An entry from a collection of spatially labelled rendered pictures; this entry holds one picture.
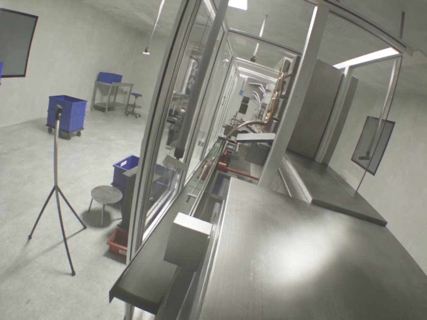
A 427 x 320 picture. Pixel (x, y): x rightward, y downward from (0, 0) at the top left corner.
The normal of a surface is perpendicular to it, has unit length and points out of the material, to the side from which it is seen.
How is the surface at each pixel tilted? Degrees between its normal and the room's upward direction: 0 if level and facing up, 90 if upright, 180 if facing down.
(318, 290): 0
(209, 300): 0
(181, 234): 90
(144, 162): 90
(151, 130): 90
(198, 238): 90
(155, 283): 2
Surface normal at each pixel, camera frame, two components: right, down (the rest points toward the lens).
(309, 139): -0.14, 0.28
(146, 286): 0.29, -0.92
